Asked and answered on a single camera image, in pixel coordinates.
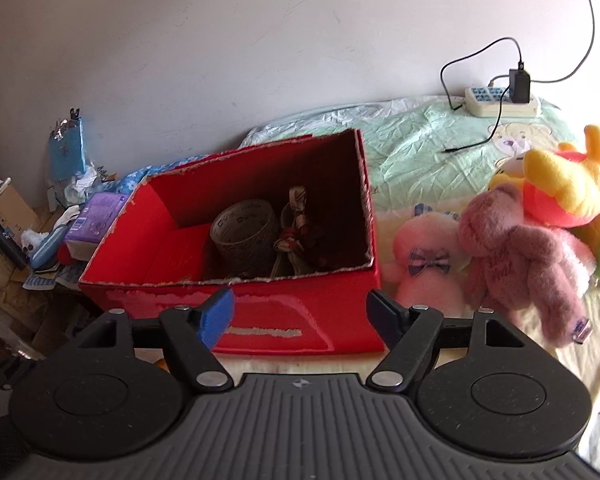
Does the red cardboard box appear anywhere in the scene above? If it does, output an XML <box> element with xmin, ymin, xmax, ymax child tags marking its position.
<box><xmin>78</xmin><ymin>128</ymin><xmax>384</xmax><ymax>355</ymax></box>

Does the tape roll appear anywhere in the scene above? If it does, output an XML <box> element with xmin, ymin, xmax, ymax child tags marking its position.
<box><xmin>210</xmin><ymin>199</ymin><xmax>281</xmax><ymax>279</ymax></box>

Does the black charging cable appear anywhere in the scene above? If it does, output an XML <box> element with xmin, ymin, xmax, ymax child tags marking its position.
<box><xmin>440</xmin><ymin>37</ymin><xmax>524</xmax><ymax>155</ymax></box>

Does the pink yellow plush toy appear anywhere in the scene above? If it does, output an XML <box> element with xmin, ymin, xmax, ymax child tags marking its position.
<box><xmin>490</xmin><ymin>124</ymin><xmax>600</xmax><ymax>233</ymax></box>

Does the mauve teddy bear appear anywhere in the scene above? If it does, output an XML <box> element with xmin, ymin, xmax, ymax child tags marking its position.
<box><xmin>457</xmin><ymin>183</ymin><xmax>597</xmax><ymax>349</ymax></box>

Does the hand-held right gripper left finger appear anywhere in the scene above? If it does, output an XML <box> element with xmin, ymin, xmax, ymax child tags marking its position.
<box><xmin>74</xmin><ymin>287</ymin><xmax>236</xmax><ymax>393</ymax></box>

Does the brown cardboard box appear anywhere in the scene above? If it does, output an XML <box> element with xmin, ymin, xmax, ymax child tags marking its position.
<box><xmin>0</xmin><ymin>180</ymin><xmax>40</xmax><ymax>286</ymax></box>

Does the purple tissue pack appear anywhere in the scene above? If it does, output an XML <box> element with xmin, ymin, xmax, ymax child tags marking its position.
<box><xmin>64</xmin><ymin>193</ymin><xmax>131</xmax><ymax>248</ymax></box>

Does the black power adapter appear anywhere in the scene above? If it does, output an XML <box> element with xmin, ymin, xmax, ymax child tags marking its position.
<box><xmin>509</xmin><ymin>62</ymin><xmax>532</xmax><ymax>105</ymax></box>

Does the grey power cord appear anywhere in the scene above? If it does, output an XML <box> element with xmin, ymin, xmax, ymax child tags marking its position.
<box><xmin>489</xmin><ymin>0</ymin><xmax>597</xmax><ymax>87</ymax></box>

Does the pale pink plush bear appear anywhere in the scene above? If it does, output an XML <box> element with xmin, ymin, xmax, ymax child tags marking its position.
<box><xmin>383</xmin><ymin>211</ymin><xmax>468</xmax><ymax>319</ymax></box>

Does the white power strip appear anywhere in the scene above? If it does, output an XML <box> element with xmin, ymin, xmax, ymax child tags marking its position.
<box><xmin>464</xmin><ymin>86</ymin><xmax>542</xmax><ymax>119</ymax></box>

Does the printed green bed sheet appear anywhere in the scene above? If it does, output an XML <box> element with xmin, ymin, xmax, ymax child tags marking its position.
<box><xmin>239</xmin><ymin>94</ymin><xmax>600</xmax><ymax>466</ymax></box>

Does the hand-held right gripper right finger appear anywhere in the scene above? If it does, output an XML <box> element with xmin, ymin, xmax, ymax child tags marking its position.
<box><xmin>366</xmin><ymin>289</ymin><xmax>527</xmax><ymax>391</ymax></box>

